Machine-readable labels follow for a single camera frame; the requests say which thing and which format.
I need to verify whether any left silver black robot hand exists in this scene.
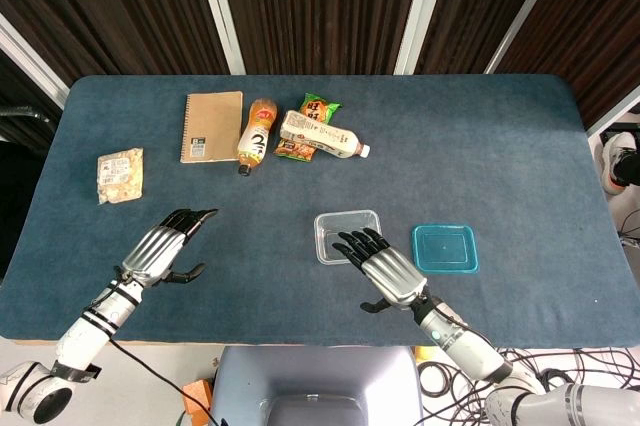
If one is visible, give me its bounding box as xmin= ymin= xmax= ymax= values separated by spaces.
xmin=119 ymin=207 xmax=220 ymax=288

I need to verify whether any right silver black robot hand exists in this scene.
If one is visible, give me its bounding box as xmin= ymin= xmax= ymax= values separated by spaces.
xmin=331 ymin=227 xmax=430 ymax=313

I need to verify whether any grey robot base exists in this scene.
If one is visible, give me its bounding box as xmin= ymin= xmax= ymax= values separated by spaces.
xmin=208 ymin=345 xmax=425 ymax=426

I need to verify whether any clear plastic food container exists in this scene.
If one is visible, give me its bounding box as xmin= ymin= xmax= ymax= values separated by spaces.
xmin=313 ymin=209 xmax=384 ymax=265

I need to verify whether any clear labelled snack bag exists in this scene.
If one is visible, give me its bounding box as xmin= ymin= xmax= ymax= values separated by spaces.
xmin=96 ymin=147 xmax=145 ymax=205

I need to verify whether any blue table cloth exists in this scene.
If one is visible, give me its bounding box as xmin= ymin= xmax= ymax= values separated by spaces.
xmin=0 ymin=74 xmax=640 ymax=347

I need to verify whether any kraft spiral notebook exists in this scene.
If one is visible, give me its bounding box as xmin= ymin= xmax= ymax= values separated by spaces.
xmin=179 ymin=90 xmax=245 ymax=165

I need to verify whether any orange block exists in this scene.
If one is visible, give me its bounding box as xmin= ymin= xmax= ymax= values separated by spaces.
xmin=181 ymin=378 xmax=214 ymax=423

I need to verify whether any white-labelled bottle with white cap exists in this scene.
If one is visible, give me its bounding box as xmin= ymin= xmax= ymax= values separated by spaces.
xmin=278 ymin=110 xmax=372 ymax=161

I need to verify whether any orange tea bottle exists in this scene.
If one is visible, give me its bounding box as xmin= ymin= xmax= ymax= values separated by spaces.
xmin=236 ymin=98 xmax=279 ymax=177

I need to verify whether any green snack packet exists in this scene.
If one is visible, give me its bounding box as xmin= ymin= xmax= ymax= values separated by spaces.
xmin=273 ymin=92 xmax=343 ymax=161

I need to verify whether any white sneaker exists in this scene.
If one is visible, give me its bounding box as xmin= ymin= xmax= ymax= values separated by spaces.
xmin=601 ymin=131 xmax=632 ymax=196

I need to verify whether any black trouser leg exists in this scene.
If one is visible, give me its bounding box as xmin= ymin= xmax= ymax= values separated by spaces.
xmin=612 ymin=130 xmax=640 ymax=187

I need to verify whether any thin black cable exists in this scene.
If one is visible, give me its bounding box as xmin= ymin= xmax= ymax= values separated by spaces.
xmin=107 ymin=338 xmax=221 ymax=426

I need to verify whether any black cable tangle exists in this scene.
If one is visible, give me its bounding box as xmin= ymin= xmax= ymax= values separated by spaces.
xmin=417 ymin=345 xmax=640 ymax=426

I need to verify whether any black corrugated hose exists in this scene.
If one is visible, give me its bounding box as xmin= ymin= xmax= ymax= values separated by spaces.
xmin=0 ymin=104 xmax=54 ymax=128

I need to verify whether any white partition frame post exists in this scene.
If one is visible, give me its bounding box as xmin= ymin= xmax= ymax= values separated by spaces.
xmin=394 ymin=0 xmax=454 ymax=76
xmin=0 ymin=13 xmax=70 ymax=108
xmin=192 ymin=0 xmax=246 ymax=76
xmin=483 ymin=0 xmax=571 ymax=75
xmin=587 ymin=85 xmax=640 ymax=137

